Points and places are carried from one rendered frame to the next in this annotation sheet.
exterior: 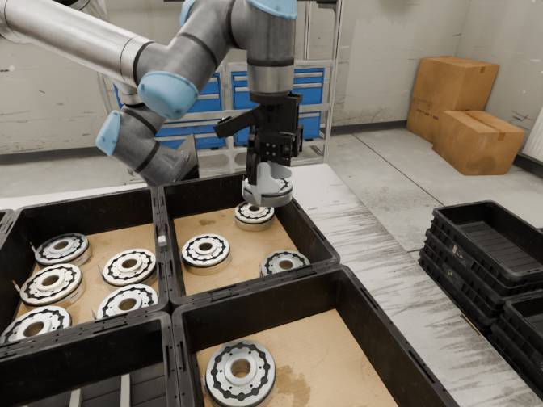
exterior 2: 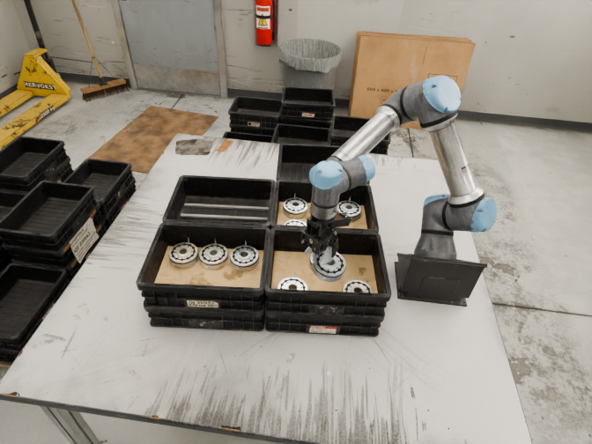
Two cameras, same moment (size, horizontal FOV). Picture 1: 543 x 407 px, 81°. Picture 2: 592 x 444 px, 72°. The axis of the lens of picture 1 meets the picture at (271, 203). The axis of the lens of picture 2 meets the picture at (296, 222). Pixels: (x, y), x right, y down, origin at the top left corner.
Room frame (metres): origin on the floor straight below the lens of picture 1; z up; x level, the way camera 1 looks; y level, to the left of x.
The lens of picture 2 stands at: (0.76, -0.86, 1.93)
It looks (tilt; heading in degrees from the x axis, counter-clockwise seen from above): 41 degrees down; 109
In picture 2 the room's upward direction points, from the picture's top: 3 degrees clockwise
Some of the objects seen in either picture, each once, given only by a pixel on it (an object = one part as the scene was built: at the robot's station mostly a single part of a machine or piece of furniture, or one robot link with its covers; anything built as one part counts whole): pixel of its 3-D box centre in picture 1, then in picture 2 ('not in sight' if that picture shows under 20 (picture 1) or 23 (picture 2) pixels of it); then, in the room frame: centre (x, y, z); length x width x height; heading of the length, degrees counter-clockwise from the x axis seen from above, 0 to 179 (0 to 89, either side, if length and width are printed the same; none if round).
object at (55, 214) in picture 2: not in sight; (61, 239); (-0.92, 0.19, 0.37); 0.40 x 0.30 x 0.45; 104
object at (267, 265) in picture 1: (285, 266); (292, 289); (0.48, -0.03, 0.86); 0.10 x 0.10 x 0.01
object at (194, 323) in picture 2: not in sight; (212, 286); (0.18, -0.06, 0.76); 0.40 x 0.30 x 0.12; 20
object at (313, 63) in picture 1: (224, 67); not in sight; (2.45, 0.34, 0.91); 1.70 x 0.10 x 0.05; 104
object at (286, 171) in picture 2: not in sight; (321, 173); (0.36, 0.64, 0.87); 0.40 x 0.30 x 0.11; 20
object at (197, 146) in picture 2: not in sight; (193, 145); (-0.45, 0.83, 0.71); 0.22 x 0.19 x 0.01; 14
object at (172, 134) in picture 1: (174, 115); not in sight; (2.33, 0.72, 0.60); 0.72 x 0.03 x 0.56; 104
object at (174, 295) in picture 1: (235, 220); (326, 262); (0.56, 0.08, 0.92); 0.40 x 0.30 x 0.02; 20
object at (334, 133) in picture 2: not in sight; (356, 155); (0.32, 1.67, 0.37); 0.40 x 0.30 x 0.45; 14
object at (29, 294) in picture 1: (52, 283); not in sight; (0.43, 0.42, 0.86); 0.10 x 0.10 x 0.01
